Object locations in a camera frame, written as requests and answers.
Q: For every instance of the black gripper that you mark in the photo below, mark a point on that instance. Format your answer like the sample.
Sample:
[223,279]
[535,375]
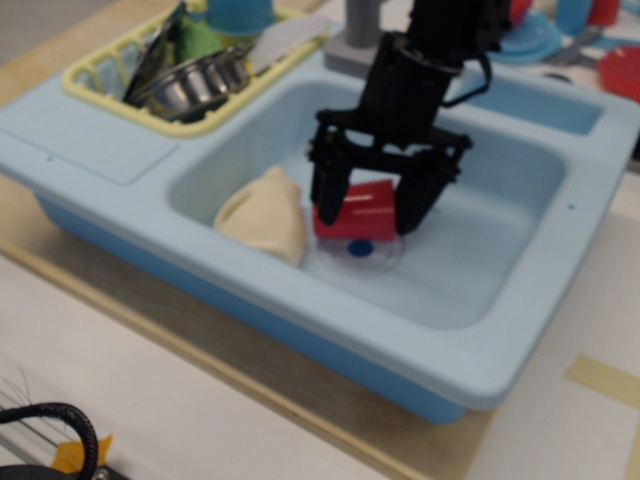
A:
[391,130]

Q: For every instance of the red plastic cup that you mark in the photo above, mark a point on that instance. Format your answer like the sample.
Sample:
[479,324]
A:
[367,213]

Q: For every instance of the blue cup in rack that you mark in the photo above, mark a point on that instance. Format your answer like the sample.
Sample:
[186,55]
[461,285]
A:
[235,17]

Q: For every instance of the blue tumbler cup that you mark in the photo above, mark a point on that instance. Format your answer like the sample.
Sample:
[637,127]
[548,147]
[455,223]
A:
[571,15]

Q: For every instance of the red tumbler cup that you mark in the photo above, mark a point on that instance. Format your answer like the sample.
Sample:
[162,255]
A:
[603,12]

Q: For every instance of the blue drain plug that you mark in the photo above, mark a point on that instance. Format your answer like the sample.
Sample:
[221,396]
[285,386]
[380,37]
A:
[361,248]

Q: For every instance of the cream toy detergent bottle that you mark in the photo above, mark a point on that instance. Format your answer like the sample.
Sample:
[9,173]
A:
[266,215]

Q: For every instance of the grey toy faucet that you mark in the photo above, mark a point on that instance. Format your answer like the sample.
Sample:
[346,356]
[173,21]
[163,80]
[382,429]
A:
[352,51]

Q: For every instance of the grey toy knife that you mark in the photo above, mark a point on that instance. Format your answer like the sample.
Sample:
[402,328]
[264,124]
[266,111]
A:
[279,39]

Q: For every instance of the light blue toy sink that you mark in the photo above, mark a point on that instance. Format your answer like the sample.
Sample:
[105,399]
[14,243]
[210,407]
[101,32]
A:
[441,321]

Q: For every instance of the stainless steel pot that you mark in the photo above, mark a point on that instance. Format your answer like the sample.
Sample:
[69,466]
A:
[188,91]

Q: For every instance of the light blue plate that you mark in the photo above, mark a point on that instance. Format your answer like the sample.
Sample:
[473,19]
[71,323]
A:
[533,40]

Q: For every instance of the green toy vegetable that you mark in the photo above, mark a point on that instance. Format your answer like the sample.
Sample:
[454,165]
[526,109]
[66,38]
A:
[195,41]

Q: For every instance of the grey toy fork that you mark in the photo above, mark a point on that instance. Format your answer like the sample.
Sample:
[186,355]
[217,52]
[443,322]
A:
[570,54]

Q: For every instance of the metal pot lid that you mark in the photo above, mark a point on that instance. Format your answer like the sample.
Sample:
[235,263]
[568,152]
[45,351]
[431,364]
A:
[154,56]

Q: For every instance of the red plate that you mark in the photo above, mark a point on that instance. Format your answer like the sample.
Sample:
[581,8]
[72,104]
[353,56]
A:
[618,71]

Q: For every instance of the yellow dish drying rack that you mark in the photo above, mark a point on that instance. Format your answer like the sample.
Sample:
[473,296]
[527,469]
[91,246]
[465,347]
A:
[100,95]

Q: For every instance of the yellow masking tape strip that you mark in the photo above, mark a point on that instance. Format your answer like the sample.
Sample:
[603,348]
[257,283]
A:
[606,380]

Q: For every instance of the orange tape piece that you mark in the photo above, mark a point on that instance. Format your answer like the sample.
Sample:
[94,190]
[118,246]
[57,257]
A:
[69,455]

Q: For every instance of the red mug with handle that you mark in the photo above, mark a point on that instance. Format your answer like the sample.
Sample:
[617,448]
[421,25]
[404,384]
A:
[518,10]

